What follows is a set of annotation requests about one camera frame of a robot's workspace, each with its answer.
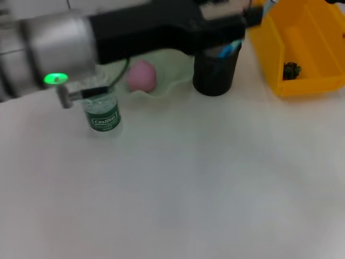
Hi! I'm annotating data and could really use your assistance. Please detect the black mesh pen holder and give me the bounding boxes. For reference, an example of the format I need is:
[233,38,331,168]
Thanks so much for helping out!
[192,40,243,97]

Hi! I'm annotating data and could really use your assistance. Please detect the blue scissors with teal sheath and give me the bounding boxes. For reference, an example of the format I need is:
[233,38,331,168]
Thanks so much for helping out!
[217,40,243,59]

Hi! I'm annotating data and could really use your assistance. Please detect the green glass fruit bowl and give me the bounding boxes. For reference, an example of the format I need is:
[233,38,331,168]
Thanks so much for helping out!
[94,48,195,101]

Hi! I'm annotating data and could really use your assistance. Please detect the silver left gripper cable plug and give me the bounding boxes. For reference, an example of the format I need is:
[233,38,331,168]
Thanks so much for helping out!
[55,58,132,110]

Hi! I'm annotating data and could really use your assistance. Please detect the green plastic wrapper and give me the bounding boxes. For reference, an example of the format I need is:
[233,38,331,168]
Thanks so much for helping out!
[283,61,303,80]

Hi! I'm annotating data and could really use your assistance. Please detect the pink peach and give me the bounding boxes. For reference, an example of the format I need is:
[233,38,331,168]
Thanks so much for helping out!
[126,59,158,93]

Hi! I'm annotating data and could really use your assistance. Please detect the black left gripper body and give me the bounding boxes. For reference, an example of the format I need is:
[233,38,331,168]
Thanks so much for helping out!
[86,0,246,66]

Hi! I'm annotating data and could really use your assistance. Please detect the yellow plastic storage bin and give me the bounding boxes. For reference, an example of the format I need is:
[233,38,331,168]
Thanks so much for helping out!
[249,0,345,98]

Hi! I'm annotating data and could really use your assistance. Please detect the clear water bottle green label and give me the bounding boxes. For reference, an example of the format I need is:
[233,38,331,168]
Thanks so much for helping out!
[64,74,122,137]

